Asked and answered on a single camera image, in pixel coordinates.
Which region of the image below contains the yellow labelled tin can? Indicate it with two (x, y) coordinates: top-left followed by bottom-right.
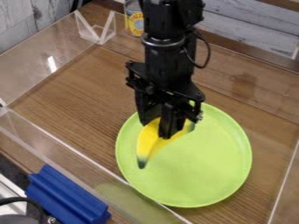
(125, 0), (145, 37)

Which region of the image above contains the clear acrylic corner bracket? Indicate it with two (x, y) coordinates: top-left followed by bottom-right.
(75, 10), (117, 46)

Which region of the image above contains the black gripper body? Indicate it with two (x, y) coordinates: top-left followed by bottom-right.
(126, 38), (207, 123)

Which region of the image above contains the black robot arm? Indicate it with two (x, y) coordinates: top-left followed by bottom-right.
(126, 0), (206, 139)

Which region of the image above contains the blue plastic clamp block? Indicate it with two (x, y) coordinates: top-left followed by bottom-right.
(26, 164), (111, 224)

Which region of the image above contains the yellow toy banana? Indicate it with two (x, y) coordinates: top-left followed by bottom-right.
(137, 118), (197, 169)

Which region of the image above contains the green round plate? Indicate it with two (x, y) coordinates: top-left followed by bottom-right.
(117, 104), (253, 208)

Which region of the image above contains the clear acrylic enclosure wall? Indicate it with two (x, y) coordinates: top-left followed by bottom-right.
(0, 99), (193, 224)

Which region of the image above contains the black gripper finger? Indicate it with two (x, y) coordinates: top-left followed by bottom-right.
(135, 89), (162, 125)
(159, 101), (186, 139)

